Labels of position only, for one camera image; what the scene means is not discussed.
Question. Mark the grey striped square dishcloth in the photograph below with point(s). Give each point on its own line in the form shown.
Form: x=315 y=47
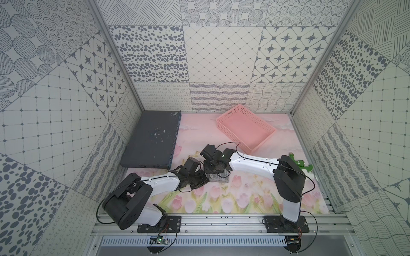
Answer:
x=219 y=178

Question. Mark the aluminium front rail frame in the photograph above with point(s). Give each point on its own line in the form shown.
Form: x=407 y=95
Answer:
x=235 y=224

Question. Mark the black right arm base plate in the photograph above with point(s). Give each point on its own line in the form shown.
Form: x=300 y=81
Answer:
x=285 y=224

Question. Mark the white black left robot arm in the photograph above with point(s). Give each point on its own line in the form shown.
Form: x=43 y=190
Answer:
x=129 y=202

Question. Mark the pink perforated plastic basket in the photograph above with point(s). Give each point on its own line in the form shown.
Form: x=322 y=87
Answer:
x=242 y=125

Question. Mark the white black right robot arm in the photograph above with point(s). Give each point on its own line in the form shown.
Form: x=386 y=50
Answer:
x=287 y=175

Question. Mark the green brass hose fitting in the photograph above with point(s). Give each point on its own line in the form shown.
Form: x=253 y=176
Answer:
x=301 y=164

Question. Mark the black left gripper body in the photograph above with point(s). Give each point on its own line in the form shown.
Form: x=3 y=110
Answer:
x=198 y=176

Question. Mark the dark grey network switch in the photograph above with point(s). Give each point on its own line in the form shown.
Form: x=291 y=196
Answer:
x=152 y=143

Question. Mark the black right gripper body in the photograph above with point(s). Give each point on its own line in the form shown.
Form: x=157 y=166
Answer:
x=209 y=167

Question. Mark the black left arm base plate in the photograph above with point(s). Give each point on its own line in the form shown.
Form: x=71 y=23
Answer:
x=167 y=224

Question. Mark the small green circuit board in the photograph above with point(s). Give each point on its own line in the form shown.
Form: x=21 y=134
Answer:
x=158 y=240

